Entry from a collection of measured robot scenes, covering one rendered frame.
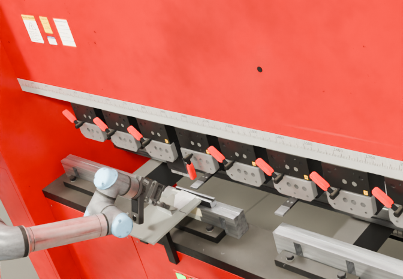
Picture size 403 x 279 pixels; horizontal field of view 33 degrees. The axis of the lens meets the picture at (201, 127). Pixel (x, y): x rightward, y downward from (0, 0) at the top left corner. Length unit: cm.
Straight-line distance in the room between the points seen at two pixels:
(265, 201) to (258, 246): 170
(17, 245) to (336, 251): 98
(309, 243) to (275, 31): 78
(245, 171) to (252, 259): 35
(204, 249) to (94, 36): 86
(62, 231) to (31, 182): 108
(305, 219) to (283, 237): 162
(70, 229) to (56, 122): 113
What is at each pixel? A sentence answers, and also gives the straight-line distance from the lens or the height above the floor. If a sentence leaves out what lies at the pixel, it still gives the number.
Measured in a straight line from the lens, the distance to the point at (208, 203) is 253.
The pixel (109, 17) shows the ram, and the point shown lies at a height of 174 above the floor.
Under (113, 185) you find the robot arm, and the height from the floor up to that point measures 125.
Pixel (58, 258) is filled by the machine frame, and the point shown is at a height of 50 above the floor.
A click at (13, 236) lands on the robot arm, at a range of 210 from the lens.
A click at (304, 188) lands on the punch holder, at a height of 122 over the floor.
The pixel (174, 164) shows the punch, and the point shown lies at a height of 113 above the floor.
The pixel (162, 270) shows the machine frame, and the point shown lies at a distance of 282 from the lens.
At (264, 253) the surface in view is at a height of 88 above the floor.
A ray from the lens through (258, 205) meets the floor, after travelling 413.
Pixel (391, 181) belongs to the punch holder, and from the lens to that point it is 189.
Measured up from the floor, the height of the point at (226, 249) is 87.
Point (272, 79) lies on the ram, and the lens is 192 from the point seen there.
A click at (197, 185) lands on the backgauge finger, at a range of 263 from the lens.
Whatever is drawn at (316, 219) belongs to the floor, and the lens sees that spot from 393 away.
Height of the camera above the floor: 245
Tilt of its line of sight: 29 degrees down
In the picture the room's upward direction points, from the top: 16 degrees counter-clockwise
